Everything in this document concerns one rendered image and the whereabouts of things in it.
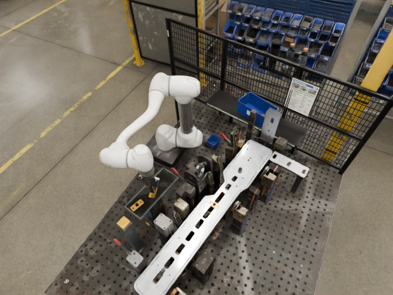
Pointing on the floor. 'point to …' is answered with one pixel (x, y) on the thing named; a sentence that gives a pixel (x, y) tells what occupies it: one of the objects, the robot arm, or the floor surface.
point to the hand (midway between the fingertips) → (152, 188)
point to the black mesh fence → (269, 86)
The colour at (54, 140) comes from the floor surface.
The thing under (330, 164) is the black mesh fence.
